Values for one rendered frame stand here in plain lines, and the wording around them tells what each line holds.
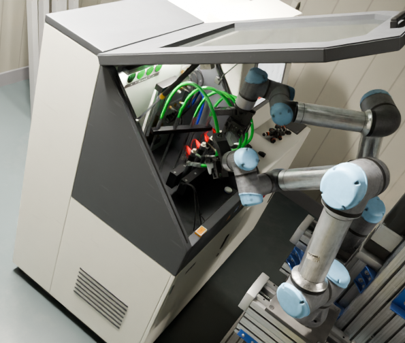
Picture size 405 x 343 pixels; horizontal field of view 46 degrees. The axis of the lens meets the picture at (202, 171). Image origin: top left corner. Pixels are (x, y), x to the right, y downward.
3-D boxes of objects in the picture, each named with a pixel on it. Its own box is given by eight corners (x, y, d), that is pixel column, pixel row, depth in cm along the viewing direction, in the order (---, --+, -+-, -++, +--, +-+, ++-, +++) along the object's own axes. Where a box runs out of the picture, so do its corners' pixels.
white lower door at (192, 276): (138, 359, 233) (179, 275, 193) (135, 356, 234) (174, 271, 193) (205, 284, 283) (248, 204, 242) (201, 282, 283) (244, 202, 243)
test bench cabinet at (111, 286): (129, 372, 237) (174, 277, 191) (46, 301, 252) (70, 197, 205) (201, 290, 291) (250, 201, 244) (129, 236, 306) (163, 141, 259)
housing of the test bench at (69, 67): (47, 301, 252) (103, 51, 163) (10, 269, 259) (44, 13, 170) (187, 190, 359) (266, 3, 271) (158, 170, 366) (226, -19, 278)
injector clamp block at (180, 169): (177, 207, 217) (188, 183, 208) (160, 194, 219) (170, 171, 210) (214, 177, 243) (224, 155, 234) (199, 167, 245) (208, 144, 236)
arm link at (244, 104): (235, 94, 178) (244, 88, 184) (231, 103, 180) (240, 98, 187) (252, 104, 176) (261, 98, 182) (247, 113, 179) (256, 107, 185)
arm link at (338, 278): (340, 299, 162) (361, 275, 154) (317, 314, 154) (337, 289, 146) (316, 273, 168) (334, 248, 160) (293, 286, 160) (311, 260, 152)
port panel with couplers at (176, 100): (169, 120, 228) (188, 64, 210) (163, 116, 229) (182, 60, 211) (183, 112, 238) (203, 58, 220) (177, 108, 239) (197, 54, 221)
